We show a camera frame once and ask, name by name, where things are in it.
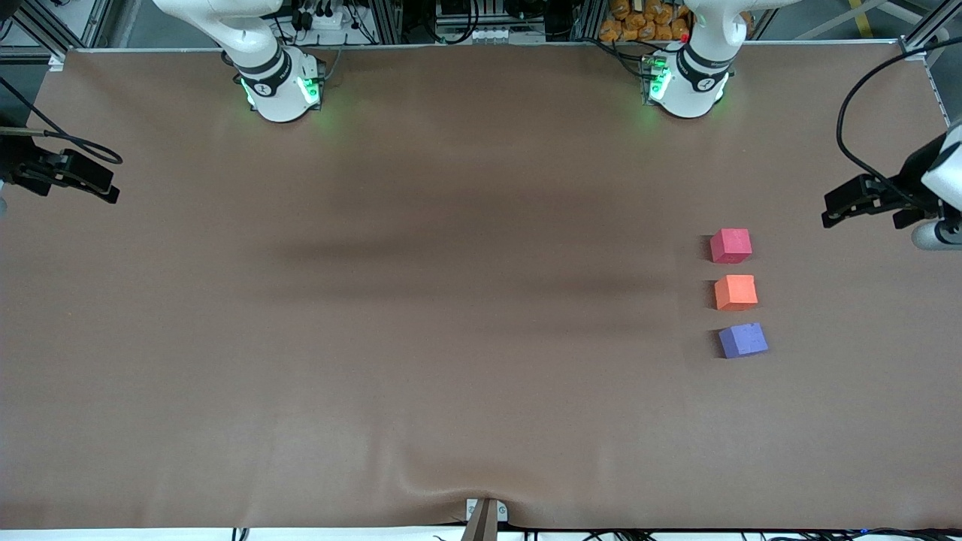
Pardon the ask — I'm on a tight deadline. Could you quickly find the aluminium frame post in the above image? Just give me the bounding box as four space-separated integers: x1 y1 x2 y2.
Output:
571 0 604 42
374 0 404 44

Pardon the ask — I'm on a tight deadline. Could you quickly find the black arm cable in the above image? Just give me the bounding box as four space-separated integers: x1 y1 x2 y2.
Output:
0 75 124 167
836 38 962 193

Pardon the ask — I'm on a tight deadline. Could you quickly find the orange foam block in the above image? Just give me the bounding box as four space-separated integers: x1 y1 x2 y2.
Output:
713 274 759 312

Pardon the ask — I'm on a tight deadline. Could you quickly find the red foam block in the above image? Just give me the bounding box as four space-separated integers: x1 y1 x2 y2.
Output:
709 228 753 264

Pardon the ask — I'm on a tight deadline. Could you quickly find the purple foam block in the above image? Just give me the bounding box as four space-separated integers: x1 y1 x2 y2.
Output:
718 322 770 359

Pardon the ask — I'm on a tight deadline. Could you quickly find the white power strip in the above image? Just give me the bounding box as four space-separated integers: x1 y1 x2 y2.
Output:
295 6 348 32

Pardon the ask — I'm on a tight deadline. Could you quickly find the metal table clamp bracket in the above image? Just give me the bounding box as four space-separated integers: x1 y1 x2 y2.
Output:
460 497 510 541

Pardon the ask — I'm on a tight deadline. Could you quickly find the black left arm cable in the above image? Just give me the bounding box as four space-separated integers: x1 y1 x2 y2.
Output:
836 38 962 193

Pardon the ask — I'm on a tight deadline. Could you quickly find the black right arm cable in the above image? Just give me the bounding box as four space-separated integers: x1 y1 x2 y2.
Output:
0 75 124 167

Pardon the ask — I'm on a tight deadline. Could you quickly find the brown table mat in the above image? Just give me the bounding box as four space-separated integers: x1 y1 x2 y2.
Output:
0 41 962 531

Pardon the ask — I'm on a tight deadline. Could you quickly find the bag of orange items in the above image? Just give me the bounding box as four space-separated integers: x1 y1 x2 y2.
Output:
599 0 692 43

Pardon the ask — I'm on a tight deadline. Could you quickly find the diagonal aluminium profile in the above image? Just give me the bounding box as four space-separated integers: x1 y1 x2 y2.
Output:
8 0 76 55
906 0 962 47

